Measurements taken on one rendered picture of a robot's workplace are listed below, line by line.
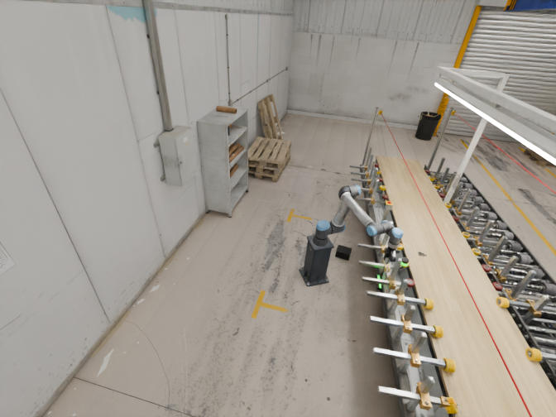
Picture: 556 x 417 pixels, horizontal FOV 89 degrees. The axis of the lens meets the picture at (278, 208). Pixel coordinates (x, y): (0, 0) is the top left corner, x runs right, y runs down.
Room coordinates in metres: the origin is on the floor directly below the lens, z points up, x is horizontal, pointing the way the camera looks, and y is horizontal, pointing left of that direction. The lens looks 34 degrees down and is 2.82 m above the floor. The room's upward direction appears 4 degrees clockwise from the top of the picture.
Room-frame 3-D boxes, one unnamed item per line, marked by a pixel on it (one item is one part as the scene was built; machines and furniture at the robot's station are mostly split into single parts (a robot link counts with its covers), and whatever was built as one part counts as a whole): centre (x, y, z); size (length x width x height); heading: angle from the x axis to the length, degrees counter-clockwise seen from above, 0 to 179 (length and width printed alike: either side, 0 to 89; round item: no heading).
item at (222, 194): (4.22, 0.89, 0.78); 0.90 x 0.45 x 1.55; 168
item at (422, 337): (1.09, -1.00, 0.93); 0.03 x 0.03 x 0.48; 83
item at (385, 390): (0.81, -0.88, 0.95); 0.36 x 0.03 x 0.03; 83
